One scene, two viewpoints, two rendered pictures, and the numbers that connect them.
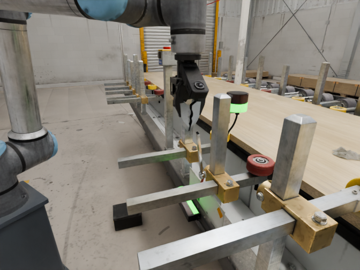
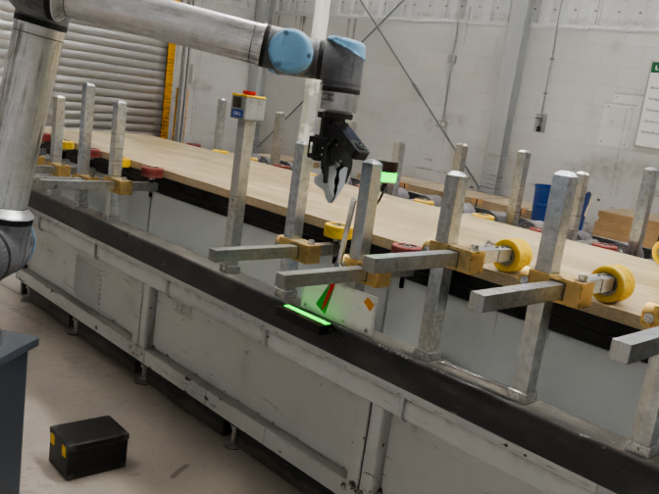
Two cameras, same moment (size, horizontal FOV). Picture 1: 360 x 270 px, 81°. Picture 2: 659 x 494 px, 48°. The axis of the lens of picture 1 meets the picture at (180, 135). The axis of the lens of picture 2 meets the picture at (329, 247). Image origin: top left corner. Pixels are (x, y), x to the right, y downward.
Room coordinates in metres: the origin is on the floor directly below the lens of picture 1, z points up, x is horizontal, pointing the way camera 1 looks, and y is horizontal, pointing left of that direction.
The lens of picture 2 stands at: (-1.02, 0.71, 1.24)
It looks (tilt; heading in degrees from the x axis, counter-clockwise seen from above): 11 degrees down; 335
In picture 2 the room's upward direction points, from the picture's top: 8 degrees clockwise
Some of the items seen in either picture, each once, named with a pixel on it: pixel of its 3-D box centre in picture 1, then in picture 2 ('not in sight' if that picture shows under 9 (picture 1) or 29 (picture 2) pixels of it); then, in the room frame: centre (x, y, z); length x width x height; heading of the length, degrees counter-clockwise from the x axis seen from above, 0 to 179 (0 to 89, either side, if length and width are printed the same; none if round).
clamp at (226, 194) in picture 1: (220, 181); (365, 270); (0.55, -0.13, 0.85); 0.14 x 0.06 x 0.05; 20
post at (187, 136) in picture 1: (187, 137); (293, 229); (0.80, -0.03, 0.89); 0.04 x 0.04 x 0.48; 20
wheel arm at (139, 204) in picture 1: (203, 189); (350, 274); (0.51, -0.07, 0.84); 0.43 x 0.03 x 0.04; 110
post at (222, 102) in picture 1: (216, 170); (359, 257); (0.57, -0.11, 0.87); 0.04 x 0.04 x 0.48; 20
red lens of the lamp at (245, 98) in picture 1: (237, 97); (385, 166); (0.58, -0.16, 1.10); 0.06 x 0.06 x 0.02
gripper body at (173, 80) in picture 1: (186, 77); (332, 137); (0.61, -0.02, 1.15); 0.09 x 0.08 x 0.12; 20
